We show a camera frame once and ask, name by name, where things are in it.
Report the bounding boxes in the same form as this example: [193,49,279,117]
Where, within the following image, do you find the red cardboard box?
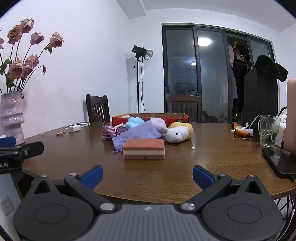
[112,113,190,127]

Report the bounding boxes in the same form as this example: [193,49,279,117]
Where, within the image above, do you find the bunch of dried pink roses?
[0,18,64,94]

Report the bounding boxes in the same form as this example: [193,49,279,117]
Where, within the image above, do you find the brown and white sponge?
[123,138,165,160]

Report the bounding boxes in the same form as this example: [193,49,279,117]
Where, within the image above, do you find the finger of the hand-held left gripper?
[0,142,44,161]
[0,137,16,148]

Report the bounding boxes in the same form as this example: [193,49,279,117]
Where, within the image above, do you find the white charger cable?
[63,122,90,130]

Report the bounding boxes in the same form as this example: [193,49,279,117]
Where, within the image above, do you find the purple satin scrunchie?
[101,125,128,141]

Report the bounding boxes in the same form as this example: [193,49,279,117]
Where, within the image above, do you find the black phone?
[262,147,296,178]

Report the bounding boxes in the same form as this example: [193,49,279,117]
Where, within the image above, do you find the clear glass cup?
[259,115,281,149]

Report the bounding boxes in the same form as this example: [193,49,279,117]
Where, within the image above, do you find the lavender fluffy plush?
[149,117,167,137]

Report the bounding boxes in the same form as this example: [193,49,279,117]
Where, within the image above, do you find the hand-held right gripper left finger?
[31,165,117,212]

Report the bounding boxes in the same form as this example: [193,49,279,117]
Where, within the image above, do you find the studio light on stand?
[132,44,153,114]

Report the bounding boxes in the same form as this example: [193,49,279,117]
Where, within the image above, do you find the white and yellow plush toy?
[165,122,194,143]

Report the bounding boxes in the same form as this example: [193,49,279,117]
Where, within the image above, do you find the dark sliding glass door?
[161,23,279,124]

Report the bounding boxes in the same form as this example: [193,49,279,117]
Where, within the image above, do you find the yellow scraps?
[41,131,65,137]

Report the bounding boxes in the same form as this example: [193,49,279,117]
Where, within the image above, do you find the dark wooden chair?
[85,94,111,122]
[166,94,202,123]

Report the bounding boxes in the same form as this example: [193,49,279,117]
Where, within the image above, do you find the purple towel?
[112,120,162,153]

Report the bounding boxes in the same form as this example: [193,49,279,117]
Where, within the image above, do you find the pale speckled ceramic vase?
[0,91,25,145]

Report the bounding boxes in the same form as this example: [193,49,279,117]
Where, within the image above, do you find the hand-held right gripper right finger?
[179,165,266,212]

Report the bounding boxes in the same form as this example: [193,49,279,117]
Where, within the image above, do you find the white wall socket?
[0,197,15,216]

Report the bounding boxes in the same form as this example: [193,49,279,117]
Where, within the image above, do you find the blue fluffy ball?
[126,117,146,130]

